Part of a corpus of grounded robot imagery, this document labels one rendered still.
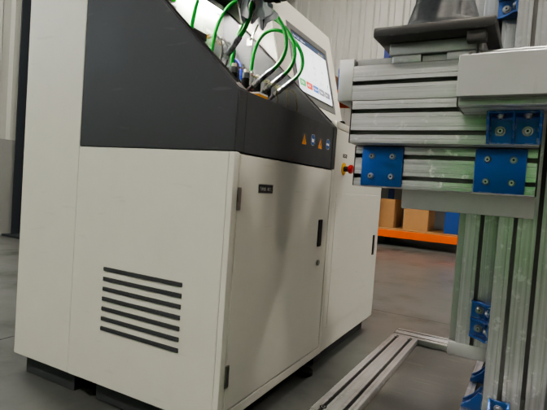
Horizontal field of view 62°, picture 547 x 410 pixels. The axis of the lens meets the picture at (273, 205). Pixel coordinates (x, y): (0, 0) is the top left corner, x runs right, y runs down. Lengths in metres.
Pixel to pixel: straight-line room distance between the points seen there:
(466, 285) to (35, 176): 1.36
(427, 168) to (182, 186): 0.63
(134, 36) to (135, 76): 0.11
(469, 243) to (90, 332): 1.11
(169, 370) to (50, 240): 0.60
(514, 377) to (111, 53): 1.35
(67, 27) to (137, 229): 0.70
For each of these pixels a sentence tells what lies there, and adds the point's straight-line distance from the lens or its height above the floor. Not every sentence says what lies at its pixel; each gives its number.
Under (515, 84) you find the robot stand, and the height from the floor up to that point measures 0.90.
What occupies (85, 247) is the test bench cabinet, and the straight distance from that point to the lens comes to 1.54.
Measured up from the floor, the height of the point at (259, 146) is 0.81.
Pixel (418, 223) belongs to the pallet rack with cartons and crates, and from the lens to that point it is 6.70.
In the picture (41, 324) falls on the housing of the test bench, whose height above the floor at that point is 0.20.
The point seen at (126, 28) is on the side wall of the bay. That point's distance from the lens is 1.49.
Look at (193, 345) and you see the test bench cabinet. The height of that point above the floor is 0.27.
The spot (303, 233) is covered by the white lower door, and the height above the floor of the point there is 0.55.
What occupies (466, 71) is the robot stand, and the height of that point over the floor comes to 0.92.
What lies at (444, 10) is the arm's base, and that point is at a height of 1.07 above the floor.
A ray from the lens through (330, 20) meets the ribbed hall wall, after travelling 8.98.
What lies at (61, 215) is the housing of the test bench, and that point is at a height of 0.57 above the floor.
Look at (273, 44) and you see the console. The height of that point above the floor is 1.30.
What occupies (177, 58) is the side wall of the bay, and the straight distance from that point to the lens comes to 1.33.
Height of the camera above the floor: 0.71
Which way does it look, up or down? 2 degrees down
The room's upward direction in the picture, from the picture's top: 4 degrees clockwise
